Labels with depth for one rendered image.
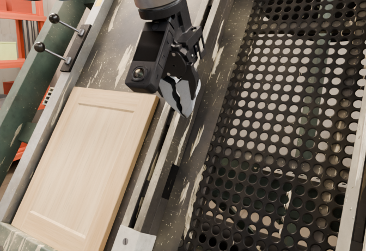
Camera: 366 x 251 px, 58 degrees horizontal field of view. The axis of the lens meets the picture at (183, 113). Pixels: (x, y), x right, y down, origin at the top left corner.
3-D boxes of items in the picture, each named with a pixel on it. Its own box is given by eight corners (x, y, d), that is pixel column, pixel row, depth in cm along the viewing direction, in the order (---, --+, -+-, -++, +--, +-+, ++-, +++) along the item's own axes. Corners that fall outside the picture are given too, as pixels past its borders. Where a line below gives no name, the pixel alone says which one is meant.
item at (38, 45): (68, 68, 121) (31, 50, 115) (72, 59, 122) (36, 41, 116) (69, 66, 118) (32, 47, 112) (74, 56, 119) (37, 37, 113)
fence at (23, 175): (4, 219, 109) (-8, 217, 106) (111, -13, 135) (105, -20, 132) (12, 223, 106) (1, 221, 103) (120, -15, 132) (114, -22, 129)
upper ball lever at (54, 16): (81, 40, 124) (46, 22, 119) (85, 31, 125) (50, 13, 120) (83, 37, 121) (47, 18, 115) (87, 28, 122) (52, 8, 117)
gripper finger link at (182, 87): (210, 103, 64) (201, 61, 58) (198, 122, 60) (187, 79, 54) (196, 102, 65) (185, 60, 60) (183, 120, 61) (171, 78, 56)
